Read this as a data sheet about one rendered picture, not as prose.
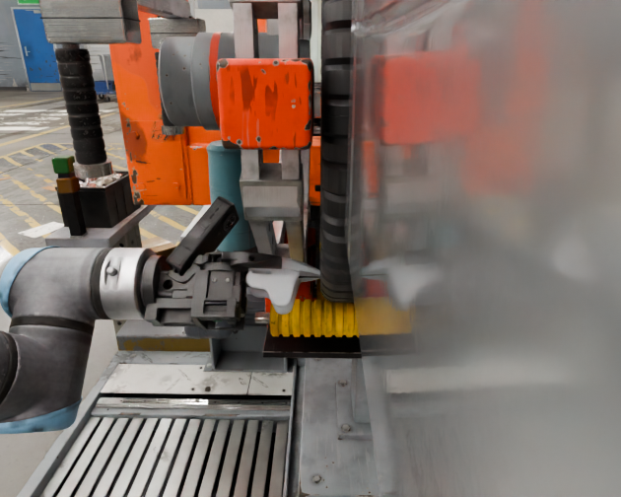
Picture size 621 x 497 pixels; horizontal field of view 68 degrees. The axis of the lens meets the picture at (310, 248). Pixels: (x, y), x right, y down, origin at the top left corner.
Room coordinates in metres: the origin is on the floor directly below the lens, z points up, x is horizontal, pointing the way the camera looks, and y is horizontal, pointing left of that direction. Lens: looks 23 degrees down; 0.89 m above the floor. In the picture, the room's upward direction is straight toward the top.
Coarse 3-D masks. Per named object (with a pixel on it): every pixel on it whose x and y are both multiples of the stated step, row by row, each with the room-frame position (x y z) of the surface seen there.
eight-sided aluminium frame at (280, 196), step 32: (256, 0) 0.47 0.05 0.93; (288, 0) 0.47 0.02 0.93; (256, 32) 0.50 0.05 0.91; (288, 32) 0.47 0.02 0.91; (256, 160) 0.47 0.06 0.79; (288, 160) 0.47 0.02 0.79; (256, 192) 0.47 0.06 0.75; (288, 192) 0.47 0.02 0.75; (256, 224) 0.50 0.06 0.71; (288, 224) 0.50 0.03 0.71; (288, 256) 0.61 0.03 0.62
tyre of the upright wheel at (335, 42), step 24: (336, 0) 0.42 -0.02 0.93; (336, 24) 0.42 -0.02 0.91; (336, 48) 0.41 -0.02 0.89; (336, 72) 0.41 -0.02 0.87; (336, 96) 0.41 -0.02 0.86; (336, 120) 0.41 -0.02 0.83; (336, 144) 0.41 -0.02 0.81; (336, 168) 0.42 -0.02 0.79; (336, 192) 0.42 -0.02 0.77; (336, 216) 0.43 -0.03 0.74; (336, 240) 0.44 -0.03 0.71; (336, 264) 0.46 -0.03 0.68; (336, 288) 0.50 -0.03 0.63
